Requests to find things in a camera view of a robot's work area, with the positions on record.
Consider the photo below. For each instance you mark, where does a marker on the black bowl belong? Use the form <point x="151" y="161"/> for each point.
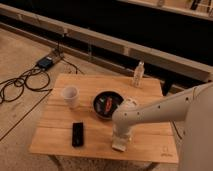
<point x="105" y="103"/>

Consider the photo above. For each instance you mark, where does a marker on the white sponge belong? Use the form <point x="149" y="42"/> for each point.
<point x="119" y="144"/>

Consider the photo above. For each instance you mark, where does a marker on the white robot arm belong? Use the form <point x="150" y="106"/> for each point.
<point x="194" y="106"/>

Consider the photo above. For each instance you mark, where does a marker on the black remote control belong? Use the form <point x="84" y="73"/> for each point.
<point x="78" y="134"/>

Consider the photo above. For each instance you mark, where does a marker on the wooden table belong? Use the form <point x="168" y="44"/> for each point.
<point x="53" y="135"/>

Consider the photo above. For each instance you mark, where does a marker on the black power adapter box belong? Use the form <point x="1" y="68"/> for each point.
<point x="45" y="63"/>

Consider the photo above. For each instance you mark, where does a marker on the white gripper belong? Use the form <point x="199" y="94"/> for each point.
<point x="122" y="132"/>

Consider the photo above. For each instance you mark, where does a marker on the red object in bowl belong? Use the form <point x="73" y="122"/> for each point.
<point x="108" y="104"/>

